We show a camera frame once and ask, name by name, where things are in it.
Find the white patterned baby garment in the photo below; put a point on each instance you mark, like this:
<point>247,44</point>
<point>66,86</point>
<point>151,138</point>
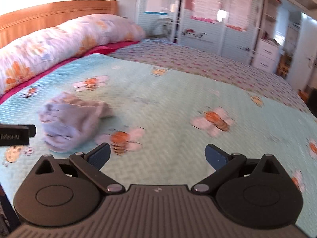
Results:
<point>69,121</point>

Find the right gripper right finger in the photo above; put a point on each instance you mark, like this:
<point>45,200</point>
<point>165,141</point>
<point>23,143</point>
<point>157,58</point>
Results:
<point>227,167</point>

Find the pale blue sliding wardrobe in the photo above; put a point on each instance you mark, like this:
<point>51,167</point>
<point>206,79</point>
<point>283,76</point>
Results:
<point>224,27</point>

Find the floral long pillow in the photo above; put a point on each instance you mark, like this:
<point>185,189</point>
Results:
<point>31,55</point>

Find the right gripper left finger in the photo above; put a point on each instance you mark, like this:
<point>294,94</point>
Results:
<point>88,166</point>

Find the wooden headboard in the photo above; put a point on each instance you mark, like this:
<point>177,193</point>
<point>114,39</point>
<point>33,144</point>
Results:
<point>25,21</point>

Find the white drawer cabinet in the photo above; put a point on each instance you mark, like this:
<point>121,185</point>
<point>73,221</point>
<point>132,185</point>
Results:
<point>266,56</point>

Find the white room door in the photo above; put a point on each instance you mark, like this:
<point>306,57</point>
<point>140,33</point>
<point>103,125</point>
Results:
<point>303,59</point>

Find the electric fan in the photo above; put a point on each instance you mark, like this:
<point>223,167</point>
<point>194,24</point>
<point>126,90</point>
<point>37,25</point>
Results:
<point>161,28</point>

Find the mint green bee quilt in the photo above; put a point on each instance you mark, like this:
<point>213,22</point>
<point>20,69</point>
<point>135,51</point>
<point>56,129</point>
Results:
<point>176,115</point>

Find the magenta bed sheet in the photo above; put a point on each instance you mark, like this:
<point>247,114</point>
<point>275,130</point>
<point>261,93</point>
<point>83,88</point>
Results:
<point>104,49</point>

